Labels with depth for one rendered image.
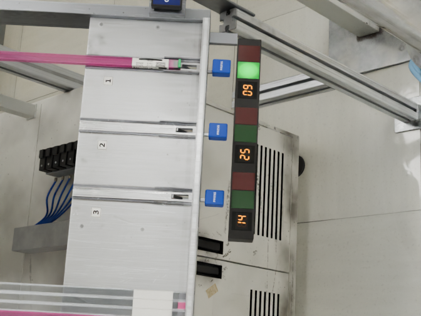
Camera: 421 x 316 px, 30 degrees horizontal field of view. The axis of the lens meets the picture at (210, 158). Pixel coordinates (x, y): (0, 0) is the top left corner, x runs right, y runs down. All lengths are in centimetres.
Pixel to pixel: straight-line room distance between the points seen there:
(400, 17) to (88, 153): 61
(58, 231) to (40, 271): 14
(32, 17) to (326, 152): 91
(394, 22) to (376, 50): 115
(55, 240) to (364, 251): 73
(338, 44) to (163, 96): 87
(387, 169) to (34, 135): 83
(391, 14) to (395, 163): 108
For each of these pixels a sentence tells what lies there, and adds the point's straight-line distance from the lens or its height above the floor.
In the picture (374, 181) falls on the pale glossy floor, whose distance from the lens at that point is 191.
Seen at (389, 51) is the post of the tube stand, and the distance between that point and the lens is 198.
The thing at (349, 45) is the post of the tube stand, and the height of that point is 1.
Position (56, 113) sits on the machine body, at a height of 62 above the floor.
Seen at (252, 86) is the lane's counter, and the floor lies 65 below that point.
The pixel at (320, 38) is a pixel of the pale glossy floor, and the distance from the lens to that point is 213.
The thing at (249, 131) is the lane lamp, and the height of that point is 65.
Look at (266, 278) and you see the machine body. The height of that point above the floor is 17.
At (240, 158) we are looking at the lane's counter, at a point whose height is 66.
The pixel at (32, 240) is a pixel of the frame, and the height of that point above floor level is 66.
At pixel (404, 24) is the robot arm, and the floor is 90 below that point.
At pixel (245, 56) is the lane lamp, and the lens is 133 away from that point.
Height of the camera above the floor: 157
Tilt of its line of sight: 43 degrees down
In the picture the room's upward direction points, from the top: 72 degrees counter-clockwise
